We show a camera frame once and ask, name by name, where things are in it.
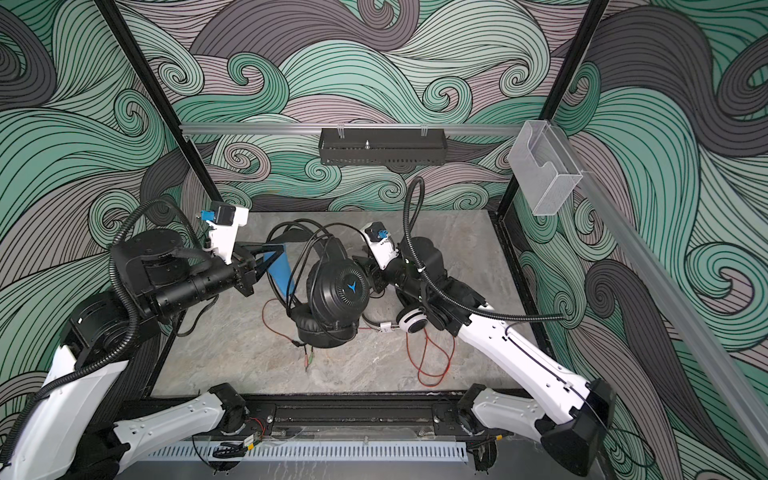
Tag black blue gaming headset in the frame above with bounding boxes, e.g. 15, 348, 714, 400
266, 218, 370, 349

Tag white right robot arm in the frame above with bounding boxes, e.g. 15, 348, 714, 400
364, 176, 617, 477

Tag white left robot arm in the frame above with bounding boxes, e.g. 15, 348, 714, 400
1, 202, 278, 479

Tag white black headphones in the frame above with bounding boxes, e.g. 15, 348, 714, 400
377, 305, 428, 334

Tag red headphone cable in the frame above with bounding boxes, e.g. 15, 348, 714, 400
261, 296, 457, 388

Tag aluminium wall rail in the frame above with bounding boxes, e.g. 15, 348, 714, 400
179, 122, 522, 137

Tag black wall shelf tray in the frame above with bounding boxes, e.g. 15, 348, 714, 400
318, 129, 448, 172

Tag black corner frame post right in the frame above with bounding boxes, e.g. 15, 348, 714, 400
497, 1, 609, 218

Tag black corner frame post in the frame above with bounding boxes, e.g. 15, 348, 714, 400
497, 1, 609, 218
94, 0, 223, 201

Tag black front frame rail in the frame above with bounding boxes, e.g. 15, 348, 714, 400
113, 391, 541, 438

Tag white slotted cable duct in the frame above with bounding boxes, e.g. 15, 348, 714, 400
146, 440, 469, 463

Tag clear plastic wall bin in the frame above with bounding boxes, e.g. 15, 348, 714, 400
507, 120, 583, 216

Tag black corner frame post left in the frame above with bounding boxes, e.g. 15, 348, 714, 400
94, 0, 223, 201

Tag right side aluminium rail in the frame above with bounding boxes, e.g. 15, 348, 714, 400
549, 125, 767, 459

